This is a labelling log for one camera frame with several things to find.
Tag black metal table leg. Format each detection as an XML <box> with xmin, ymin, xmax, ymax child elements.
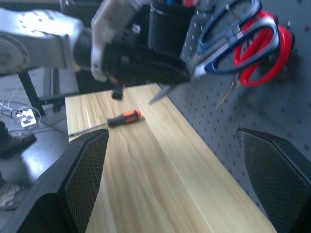
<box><xmin>17</xmin><ymin>69</ymin><xmax>46</xmax><ymax>117</ymax></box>

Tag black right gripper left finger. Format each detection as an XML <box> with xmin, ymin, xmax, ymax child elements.
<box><xmin>14</xmin><ymin>128</ymin><xmax>110</xmax><ymax>233</ymax></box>

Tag red-handled scissors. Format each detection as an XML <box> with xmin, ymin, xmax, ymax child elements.
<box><xmin>215</xmin><ymin>10</ymin><xmax>294</xmax><ymax>109</ymax></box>

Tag blue-handled scissors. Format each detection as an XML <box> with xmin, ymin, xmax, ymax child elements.
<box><xmin>148</xmin><ymin>0</ymin><xmax>280</xmax><ymax>105</ymax></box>

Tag small black block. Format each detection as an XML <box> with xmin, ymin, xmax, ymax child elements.
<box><xmin>111</xmin><ymin>83</ymin><xmax>125</xmax><ymax>100</ymax></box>

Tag grey pegboard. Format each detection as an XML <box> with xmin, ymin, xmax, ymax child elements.
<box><xmin>167</xmin><ymin>0</ymin><xmax>311</xmax><ymax>233</ymax></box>

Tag orange and black screwdriver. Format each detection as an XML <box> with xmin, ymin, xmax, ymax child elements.
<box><xmin>69</xmin><ymin>109</ymin><xmax>143</xmax><ymax>136</ymax></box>

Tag black cylindrical holder cup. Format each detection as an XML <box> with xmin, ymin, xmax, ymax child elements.
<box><xmin>148</xmin><ymin>0</ymin><xmax>196</xmax><ymax>59</ymax></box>

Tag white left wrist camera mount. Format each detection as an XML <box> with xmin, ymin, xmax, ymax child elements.
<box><xmin>90</xmin><ymin>0</ymin><xmax>143</xmax><ymax>83</ymax></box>

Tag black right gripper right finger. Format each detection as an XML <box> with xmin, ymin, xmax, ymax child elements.
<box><xmin>236</xmin><ymin>127</ymin><xmax>311</xmax><ymax>233</ymax></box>

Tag dark worn shoe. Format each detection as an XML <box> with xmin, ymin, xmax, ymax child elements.
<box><xmin>0</xmin><ymin>120</ymin><xmax>37</xmax><ymax>159</ymax></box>
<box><xmin>0</xmin><ymin>182</ymin><xmax>28</xmax><ymax>211</ymax></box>

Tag white floor cable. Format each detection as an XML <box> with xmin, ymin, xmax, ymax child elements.
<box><xmin>0</xmin><ymin>98</ymin><xmax>42</xmax><ymax>127</ymax></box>

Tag black metal floor frame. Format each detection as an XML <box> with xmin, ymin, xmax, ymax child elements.
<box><xmin>37</xmin><ymin>67</ymin><xmax>81</xmax><ymax>113</ymax></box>

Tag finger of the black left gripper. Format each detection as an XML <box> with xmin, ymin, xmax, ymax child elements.
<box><xmin>143</xmin><ymin>50</ymin><xmax>193</xmax><ymax>78</ymax></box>
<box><xmin>131</xmin><ymin>70</ymin><xmax>190</xmax><ymax>87</ymax></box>

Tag white power strip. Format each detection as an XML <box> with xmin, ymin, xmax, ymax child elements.
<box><xmin>15</xmin><ymin>108</ymin><xmax>37</xmax><ymax>129</ymax></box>

